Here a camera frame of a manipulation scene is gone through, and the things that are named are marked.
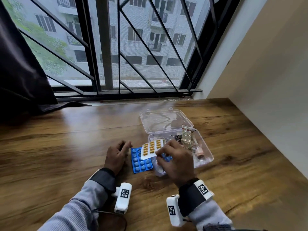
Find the person's left hand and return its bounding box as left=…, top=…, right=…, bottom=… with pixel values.
left=104, top=141, right=133, bottom=175

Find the person's right hand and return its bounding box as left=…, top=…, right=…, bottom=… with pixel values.
left=155, top=139, right=195, bottom=188

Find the silver blister strip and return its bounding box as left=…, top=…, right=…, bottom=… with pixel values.
left=181, top=125, right=194, bottom=145

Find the orange pill blister pack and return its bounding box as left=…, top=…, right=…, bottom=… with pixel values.
left=140, top=139, right=167, bottom=160

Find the clear plastic medicine box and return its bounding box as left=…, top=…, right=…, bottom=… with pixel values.
left=139, top=107, right=214, bottom=177

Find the person's right forearm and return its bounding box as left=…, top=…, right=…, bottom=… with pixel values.
left=189, top=198, right=234, bottom=231

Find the person's left forearm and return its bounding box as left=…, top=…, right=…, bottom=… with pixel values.
left=37, top=180, right=109, bottom=231

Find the grey apartment building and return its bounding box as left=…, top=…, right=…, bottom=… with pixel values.
left=31, top=0, right=212, bottom=81

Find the grey window sash bar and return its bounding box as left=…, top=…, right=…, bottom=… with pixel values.
left=95, top=0, right=114, bottom=90

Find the dark curtain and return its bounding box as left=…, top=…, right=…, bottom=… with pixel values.
left=0, top=0, right=92, bottom=124

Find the green tree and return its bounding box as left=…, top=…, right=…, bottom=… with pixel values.
left=7, top=0, right=75, bottom=76

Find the black metal window grille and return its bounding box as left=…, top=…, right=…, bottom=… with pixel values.
left=19, top=0, right=217, bottom=94

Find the black left wrist strap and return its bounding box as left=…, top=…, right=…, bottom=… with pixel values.
left=84, top=167, right=117, bottom=194

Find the black wrist strap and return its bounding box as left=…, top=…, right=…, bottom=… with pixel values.
left=178, top=178, right=215, bottom=217
left=84, top=167, right=117, bottom=194

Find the black right wrist strap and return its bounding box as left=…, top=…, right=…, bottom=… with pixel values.
left=178, top=178, right=215, bottom=217

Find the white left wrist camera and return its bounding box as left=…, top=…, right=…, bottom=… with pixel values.
left=112, top=183, right=133, bottom=214

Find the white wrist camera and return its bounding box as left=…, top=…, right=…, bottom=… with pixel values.
left=112, top=183, right=133, bottom=214
left=166, top=194, right=187, bottom=227

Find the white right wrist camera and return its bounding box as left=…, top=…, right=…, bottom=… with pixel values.
left=166, top=194, right=187, bottom=227

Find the black window frame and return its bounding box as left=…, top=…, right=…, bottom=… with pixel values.
left=7, top=0, right=242, bottom=103

